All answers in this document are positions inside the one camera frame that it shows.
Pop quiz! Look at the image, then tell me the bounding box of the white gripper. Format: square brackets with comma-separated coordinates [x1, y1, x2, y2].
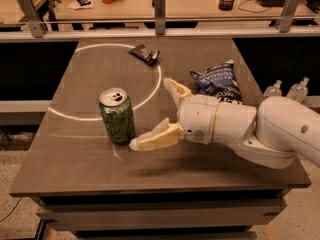
[129, 78, 219, 151]

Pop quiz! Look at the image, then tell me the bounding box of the green soda can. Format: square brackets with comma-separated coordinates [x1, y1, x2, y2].
[99, 88, 135, 145]

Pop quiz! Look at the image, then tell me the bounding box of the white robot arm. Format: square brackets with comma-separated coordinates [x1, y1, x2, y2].
[130, 78, 320, 169]

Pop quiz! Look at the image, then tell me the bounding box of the black rxbar chocolate wrapper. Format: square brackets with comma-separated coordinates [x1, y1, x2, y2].
[128, 44, 160, 66]

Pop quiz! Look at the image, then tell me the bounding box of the blue chip bag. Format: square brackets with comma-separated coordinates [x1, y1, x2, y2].
[190, 60, 242, 104]

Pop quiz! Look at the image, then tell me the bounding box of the clear sanitizer bottle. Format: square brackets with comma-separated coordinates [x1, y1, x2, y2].
[286, 77, 309, 103]
[263, 80, 282, 98]

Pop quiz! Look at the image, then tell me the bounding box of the black mesh cup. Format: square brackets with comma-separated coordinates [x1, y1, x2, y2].
[218, 0, 235, 11]

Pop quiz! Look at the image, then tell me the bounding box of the metal rail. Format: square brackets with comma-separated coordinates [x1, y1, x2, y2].
[0, 26, 320, 43]

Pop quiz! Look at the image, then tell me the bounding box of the middle metal bracket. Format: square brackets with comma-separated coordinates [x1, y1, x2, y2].
[153, 0, 166, 35]

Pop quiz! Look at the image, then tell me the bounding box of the metal bracket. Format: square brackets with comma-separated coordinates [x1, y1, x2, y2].
[275, 0, 301, 33]
[153, 0, 166, 35]
[17, 0, 47, 38]

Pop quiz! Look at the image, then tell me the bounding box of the black cable on desk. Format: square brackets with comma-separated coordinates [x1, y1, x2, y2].
[237, 0, 273, 14]

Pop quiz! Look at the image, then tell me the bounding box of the right metal bracket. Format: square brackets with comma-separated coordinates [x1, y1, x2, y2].
[275, 0, 301, 33]

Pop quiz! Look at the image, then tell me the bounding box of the left metal bracket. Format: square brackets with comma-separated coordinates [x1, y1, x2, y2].
[17, 0, 47, 38]

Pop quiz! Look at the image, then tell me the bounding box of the black floor cable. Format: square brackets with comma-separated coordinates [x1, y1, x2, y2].
[0, 197, 24, 224]

